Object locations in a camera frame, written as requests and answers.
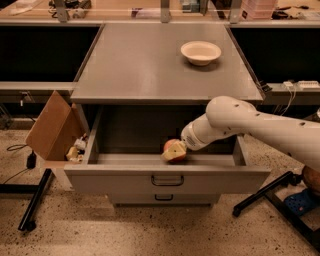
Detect pink storage box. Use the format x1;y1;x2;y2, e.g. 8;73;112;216
240;0;278;20

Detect black stand leg right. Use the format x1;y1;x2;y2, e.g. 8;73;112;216
232;171;320;252

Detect white paper bowl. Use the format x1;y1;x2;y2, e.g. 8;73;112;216
181;41;222;66

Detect small items in box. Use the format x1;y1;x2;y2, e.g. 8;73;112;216
65;134;88;163

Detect closed lower drawer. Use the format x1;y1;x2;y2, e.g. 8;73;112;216
108;194;220;205

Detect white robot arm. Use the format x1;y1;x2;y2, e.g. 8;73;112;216
162;96;320;172

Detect brown round object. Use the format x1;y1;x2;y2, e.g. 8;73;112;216
302;166;320;195

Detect red apple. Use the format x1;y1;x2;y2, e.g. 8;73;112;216
162;138;188;164

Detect white power strip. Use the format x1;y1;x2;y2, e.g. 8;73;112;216
298;81;320;90

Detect blue perforated shoe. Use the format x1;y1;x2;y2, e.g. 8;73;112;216
283;189;320;216

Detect brown cardboard box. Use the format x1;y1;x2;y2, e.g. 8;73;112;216
26;91;85;161

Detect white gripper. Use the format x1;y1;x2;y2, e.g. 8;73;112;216
161;121;209;162

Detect black power adapter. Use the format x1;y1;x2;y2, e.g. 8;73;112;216
26;152;37;169

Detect grey drawer cabinet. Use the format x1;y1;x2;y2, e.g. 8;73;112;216
71;22;263;142

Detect open grey top drawer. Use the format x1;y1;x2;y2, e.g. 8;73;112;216
65;105;270;196

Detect black table leg left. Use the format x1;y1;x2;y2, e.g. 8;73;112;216
0;169;52;232

